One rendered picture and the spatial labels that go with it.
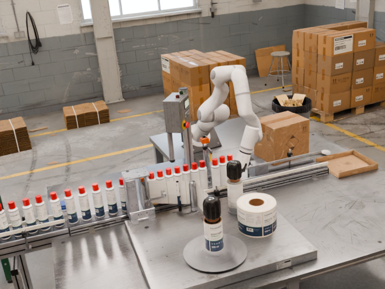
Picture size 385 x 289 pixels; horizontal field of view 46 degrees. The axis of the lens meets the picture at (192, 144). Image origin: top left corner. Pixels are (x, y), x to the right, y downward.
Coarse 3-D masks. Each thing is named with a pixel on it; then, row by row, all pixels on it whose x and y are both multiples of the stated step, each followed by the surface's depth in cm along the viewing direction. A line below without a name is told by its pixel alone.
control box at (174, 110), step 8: (168, 96) 261; (184, 96) 261; (168, 104) 254; (176, 104) 252; (168, 112) 255; (176, 112) 254; (168, 120) 257; (176, 120) 256; (184, 120) 261; (168, 128) 259; (176, 128) 258; (184, 128) 261
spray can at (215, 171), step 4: (212, 160) 271; (216, 160) 270; (212, 164) 272; (216, 164) 271; (212, 168) 271; (216, 168) 271; (212, 172) 273; (216, 172) 272; (212, 176) 274; (216, 176) 273; (212, 180) 275; (216, 180) 274; (220, 180) 276; (212, 184) 277; (216, 184) 275; (220, 184) 276
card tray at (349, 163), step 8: (344, 152) 318; (352, 152) 320; (320, 160) 314; (328, 160) 316; (336, 160) 315; (344, 160) 314; (352, 160) 313; (360, 160) 312; (368, 160) 306; (336, 168) 303; (344, 168) 302; (352, 168) 302; (360, 168) 294; (368, 168) 296; (376, 168) 298; (336, 176) 293; (344, 176) 292
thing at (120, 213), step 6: (294, 168) 298; (318, 168) 295; (288, 174) 290; (294, 174) 290; (264, 180) 286; (270, 180) 285; (210, 192) 276; (162, 204) 268; (168, 204) 268; (108, 210) 266; (120, 210) 264; (108, 216) 260; (114, 216) 259; (78, 222) 256; (84, 222) 255; (90, 222) 255
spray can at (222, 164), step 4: (220, 156) 274; (220, 160) 273; (224, 160) 273; (220, 164) 273; (224, 164) 273; (220, 168) 274; (224, 168) 274; (220, 172) 275; (224, 172) 275; (220, 176) 276; (224, 176) 276; (224, 180) 277; (224, 184) 278
